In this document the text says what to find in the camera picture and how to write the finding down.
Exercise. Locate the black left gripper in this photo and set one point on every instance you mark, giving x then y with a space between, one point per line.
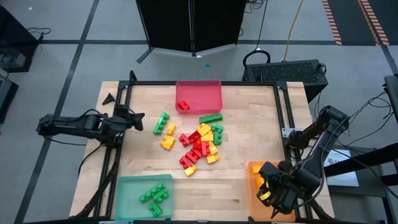
126 119

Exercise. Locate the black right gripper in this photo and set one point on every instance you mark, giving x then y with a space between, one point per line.
284 189

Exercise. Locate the large yellow toy block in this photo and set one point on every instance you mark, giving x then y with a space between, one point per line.
265 195
203 129
168 142

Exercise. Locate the red toy block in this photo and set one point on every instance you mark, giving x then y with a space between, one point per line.
194 136
185 161
183 105
197 144
204 148
192 156
184 140

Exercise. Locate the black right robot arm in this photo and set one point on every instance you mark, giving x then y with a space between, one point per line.
320 146

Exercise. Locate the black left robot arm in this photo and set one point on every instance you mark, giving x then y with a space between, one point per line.
62 126

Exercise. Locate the orange translucent plastic bin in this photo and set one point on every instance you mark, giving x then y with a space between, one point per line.
255 211

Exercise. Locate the red translucent plastic bin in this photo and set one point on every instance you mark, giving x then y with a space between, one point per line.
202 96

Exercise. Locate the grey metal mounting plate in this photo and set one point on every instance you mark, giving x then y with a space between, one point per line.
286 132

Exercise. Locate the white printed paper sheet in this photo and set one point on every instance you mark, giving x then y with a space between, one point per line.
342 179

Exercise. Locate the teal translucent plastic bin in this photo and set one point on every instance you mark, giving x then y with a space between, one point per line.
130 202

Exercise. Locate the black metal side stand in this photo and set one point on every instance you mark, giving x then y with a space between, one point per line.
373 157

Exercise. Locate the black computer case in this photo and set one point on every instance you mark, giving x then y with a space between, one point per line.
286 73

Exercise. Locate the black equipment case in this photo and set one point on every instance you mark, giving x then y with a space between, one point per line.
7 96

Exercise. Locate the black desk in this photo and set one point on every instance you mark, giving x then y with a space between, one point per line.
15 34

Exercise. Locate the black equipment panel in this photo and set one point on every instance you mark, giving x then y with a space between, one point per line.
392 93

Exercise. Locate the black orange-striped floor mat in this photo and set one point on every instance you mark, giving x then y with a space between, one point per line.
348 21

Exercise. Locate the black triangular bracket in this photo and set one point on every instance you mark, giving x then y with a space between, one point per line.
109 100

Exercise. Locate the black metal table frame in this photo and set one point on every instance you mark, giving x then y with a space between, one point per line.
149 82

